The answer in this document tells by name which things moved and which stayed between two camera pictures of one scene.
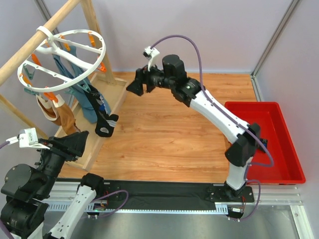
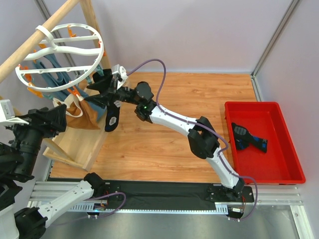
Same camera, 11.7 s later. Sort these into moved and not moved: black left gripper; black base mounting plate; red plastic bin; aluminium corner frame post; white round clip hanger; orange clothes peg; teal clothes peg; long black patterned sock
Moved: long black patterned sock; white round clip hanger; orange clothes peg; teal clothes peg; black left gripper
Not moved: aluminium corner frame post; red plastic bin; black base mounting plate
